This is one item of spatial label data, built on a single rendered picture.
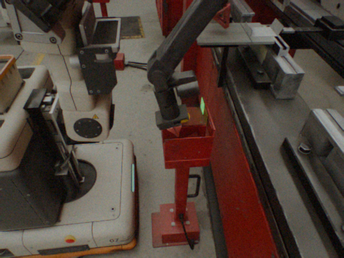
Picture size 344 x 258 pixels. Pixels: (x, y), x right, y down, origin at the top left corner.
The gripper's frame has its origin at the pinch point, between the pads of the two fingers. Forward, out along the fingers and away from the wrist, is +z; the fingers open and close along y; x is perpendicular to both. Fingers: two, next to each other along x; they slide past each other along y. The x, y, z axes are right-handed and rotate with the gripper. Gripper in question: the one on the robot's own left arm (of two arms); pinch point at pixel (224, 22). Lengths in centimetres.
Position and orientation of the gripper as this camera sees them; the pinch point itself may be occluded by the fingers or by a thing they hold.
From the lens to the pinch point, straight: 97.3
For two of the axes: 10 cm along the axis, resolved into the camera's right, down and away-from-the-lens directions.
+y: -0.2, -6.9, 7.2
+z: 5.0, 6.2, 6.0
